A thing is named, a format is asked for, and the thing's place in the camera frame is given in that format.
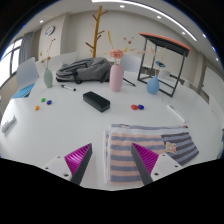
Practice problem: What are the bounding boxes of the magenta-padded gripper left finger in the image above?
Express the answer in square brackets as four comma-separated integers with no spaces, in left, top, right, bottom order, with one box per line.
[42,143,94,186]

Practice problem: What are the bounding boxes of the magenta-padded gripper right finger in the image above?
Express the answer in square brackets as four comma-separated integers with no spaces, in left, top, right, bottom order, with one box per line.
[130,142,183,187]

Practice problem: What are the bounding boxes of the striped pink grey towel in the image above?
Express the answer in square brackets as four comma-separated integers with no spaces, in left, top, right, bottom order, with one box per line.
[102,123,200,186]

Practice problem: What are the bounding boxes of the white slim remote control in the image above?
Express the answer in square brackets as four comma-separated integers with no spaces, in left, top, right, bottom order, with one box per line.
[165,104,187,123]

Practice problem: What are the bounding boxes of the black rectangular eraser box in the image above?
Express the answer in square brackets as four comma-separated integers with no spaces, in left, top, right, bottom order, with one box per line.
[82,90,111,113]

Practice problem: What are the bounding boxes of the black and white marker pen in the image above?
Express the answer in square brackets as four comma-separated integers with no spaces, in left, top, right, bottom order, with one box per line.
[60,84,77,92]

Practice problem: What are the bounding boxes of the blue vase with dried stems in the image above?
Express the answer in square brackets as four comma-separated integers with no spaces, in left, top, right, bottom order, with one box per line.
[146,44,168,95]

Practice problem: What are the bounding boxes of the pink vase with flowers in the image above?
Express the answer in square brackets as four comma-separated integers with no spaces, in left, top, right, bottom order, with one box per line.
[106,31,138,93]

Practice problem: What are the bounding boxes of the green vase with dried flowers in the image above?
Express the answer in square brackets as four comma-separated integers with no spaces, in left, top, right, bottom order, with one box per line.
[39,38,57,89]

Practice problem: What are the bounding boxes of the grey backpack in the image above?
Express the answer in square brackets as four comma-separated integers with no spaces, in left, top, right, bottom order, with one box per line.
[55,57,113,84]

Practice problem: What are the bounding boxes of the white chair with blue seat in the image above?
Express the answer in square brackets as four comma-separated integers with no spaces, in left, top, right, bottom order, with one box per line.
[11,57,39,100]

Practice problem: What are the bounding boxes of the window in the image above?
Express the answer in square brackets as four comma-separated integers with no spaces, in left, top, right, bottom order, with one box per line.
[0,37,24,86]

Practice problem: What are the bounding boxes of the grey curtain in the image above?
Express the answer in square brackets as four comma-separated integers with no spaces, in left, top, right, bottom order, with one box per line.
[18,31,34,66]

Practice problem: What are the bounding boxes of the yellow wooden coat rack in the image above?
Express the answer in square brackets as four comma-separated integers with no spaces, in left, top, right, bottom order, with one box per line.
[84,4,109,59]

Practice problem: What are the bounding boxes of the long ceiling light strip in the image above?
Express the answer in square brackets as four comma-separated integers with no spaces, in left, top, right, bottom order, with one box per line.
[91,0,198,43]

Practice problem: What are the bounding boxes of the recessed ceiling spotlights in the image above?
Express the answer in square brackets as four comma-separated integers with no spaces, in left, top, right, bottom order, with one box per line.
[39,3,218,51]

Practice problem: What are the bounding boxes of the black frame orange-top side table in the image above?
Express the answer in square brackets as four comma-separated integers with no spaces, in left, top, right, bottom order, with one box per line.
[137,32,192,98]

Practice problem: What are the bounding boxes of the round wall clock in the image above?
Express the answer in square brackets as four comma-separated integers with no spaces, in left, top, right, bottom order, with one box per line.
[44,25,56,37]

